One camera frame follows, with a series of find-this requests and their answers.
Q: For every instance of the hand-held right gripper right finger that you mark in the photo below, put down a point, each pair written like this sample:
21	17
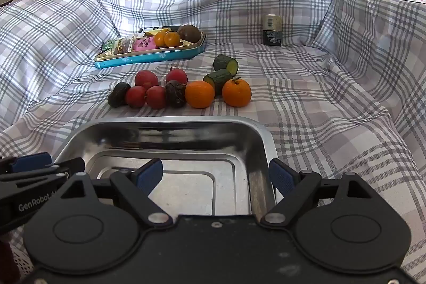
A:
281	176

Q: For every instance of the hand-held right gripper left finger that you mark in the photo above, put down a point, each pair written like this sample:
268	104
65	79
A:
151	175

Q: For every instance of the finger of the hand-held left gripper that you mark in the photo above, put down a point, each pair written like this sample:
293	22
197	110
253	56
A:
50	171
30	162

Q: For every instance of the stainless steel tray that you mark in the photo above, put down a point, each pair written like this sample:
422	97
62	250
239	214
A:
186	144

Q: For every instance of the dark avocado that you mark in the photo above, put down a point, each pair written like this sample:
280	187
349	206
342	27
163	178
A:
118	95

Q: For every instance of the orange with stem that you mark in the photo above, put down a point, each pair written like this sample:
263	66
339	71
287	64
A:
236	92

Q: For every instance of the cucumber piece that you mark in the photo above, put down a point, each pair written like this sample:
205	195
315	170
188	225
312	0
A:
218	80
224	63

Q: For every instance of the white lace cloth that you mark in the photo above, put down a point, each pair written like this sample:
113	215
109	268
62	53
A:
21	257

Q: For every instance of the plaid bed sheet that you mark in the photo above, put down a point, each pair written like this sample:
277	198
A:
299	104

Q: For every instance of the dark wrinkled passion fruit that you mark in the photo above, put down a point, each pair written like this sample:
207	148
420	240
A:
175	94

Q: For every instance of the teal tin tray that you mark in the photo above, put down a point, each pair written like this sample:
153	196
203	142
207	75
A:
149	57

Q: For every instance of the pink snack packet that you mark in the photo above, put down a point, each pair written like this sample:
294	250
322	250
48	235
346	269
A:
144	44

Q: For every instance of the clear nut snack packet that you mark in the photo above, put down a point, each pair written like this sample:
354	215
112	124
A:
122	45

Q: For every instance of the small orange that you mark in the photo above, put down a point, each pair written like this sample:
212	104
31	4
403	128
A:
159	39
172	38

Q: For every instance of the green candy packet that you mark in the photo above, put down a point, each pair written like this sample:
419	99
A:
107	46

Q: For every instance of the yellow snack packet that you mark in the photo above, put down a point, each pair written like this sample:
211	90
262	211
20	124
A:
151	33

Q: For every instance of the dark jar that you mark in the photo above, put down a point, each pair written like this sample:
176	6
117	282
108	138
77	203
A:
273	30

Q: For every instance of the dark snack packet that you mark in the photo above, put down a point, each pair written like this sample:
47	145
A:
171	28

